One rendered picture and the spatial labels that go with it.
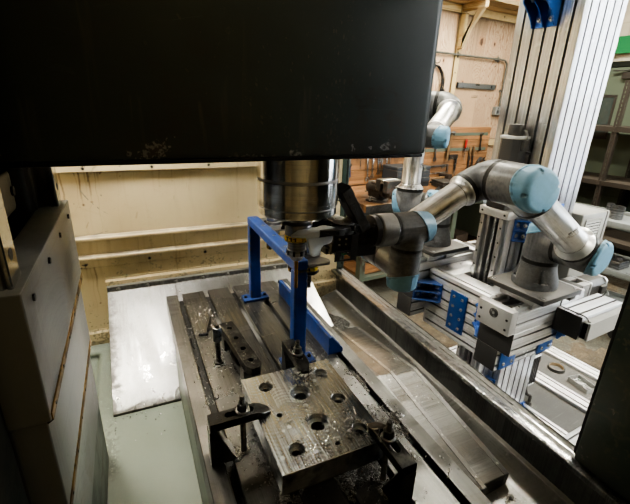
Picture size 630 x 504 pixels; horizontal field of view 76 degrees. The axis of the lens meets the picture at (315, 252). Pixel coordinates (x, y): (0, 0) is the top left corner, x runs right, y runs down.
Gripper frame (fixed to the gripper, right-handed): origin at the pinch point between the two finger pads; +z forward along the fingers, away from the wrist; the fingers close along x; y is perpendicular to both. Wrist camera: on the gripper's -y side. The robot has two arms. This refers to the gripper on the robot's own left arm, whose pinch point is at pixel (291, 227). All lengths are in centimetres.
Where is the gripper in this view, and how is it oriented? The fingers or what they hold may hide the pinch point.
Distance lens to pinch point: 82.2
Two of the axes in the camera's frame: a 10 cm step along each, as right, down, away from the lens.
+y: -0.5, 9.4, 3.4
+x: -4.1, -3.3, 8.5
